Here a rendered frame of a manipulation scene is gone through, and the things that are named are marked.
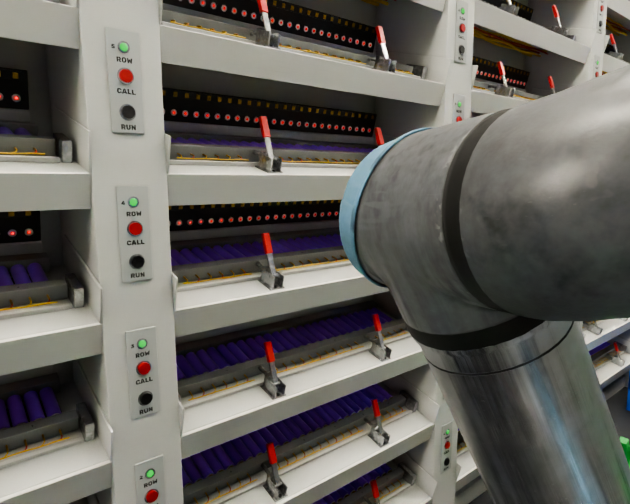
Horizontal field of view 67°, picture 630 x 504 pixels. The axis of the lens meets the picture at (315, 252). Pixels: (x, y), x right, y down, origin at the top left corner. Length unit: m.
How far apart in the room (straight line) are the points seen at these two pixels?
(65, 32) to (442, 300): 0.53
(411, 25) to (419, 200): 0.91
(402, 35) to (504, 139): 0.94
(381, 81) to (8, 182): 0.62
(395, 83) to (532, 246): 0.76
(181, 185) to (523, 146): 0.52
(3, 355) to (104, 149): 0.26
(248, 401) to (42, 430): 0.29
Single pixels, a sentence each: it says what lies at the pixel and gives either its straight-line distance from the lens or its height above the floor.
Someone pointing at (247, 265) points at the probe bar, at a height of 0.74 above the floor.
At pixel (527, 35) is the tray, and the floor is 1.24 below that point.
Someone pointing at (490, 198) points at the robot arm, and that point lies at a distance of 0.23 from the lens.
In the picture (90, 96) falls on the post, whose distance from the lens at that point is 0.65.
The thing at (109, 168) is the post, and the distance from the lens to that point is 0.64.
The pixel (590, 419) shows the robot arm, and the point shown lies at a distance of 0.39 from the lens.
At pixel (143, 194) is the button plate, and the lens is 0.65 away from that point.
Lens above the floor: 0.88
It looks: 8 degrees down
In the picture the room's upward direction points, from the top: straight up
